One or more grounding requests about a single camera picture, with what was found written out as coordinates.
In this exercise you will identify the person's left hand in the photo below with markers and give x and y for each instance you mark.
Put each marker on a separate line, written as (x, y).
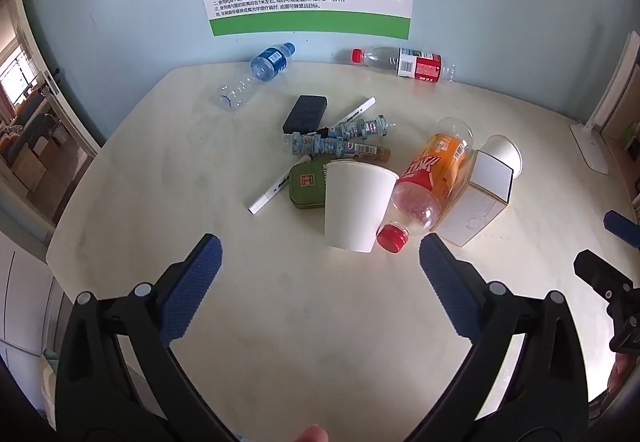
(312, 434)

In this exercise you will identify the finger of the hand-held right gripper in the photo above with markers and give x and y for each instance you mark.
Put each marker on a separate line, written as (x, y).
(620, 224)
(600, 272)

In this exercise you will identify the white paper cup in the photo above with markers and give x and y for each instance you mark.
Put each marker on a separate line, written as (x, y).
(506, 153)
(355, 207)

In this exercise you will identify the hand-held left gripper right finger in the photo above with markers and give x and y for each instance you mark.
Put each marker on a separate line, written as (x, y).
(447, 292)

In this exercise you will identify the green tin box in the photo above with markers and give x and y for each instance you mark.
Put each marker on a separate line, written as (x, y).
(306, 184)

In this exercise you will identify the clear bottle with red cap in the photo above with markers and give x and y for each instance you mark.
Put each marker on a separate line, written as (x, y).
(405, 62)

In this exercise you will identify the white lamp base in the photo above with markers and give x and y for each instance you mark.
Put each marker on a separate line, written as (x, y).
(590, 147)

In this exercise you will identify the person's right hand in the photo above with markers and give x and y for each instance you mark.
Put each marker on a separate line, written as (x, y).
(620, 369)

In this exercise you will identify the white cabinet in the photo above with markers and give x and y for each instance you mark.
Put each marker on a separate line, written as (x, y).
(25, 292)

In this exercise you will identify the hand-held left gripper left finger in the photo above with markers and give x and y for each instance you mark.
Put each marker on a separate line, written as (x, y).
(192, 292)

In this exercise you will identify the clear bottle with blue label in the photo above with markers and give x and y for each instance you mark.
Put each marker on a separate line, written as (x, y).
(256, 78)

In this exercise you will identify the white cardboard carton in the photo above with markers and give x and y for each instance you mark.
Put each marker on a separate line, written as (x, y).
(480, 202)

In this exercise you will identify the orange soda bottle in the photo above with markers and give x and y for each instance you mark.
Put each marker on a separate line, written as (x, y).
(427, 179)

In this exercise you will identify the white marker pen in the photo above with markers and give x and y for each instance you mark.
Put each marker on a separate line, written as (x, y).
(275, 189)
(352, 114)

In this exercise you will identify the twisted clear plastic bottle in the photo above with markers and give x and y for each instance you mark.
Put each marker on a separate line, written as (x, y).
(365, 127)
(335, 147)

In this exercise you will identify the black rectangular box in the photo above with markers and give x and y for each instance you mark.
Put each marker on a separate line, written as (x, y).
(305, 115)

